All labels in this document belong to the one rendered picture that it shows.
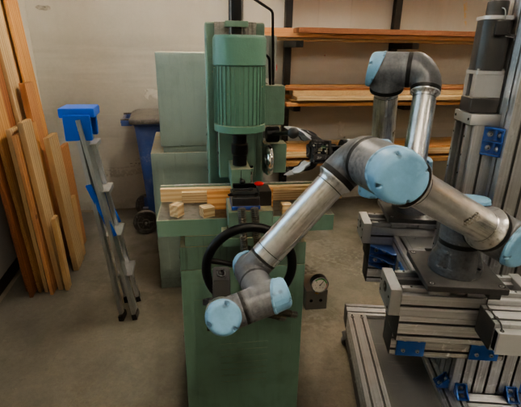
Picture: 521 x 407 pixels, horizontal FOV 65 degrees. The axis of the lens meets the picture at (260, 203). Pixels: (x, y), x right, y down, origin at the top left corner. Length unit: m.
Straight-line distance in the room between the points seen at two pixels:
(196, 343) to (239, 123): 0.82
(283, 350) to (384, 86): 1.04
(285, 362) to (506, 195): 0.99
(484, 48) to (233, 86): 0.76
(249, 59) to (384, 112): 0.54
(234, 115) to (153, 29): 2.48
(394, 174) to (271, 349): 1.00
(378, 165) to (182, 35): 3.07
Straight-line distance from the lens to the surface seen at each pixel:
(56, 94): 3.92
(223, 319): 0.89
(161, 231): 1.40
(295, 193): 1.55
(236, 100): 1.37
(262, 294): 0.92
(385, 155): 0.87
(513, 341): 1.34
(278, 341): 1.66
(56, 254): 2.82
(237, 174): 1.45
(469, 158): 1.47
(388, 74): 1.50
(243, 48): 1.35
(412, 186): 0.90
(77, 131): 2.14
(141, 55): 3.79
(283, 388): 1.82
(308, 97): 3.39
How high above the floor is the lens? 1.43
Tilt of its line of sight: 20 degrees down
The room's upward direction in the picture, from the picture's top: 1 degrees clockwise
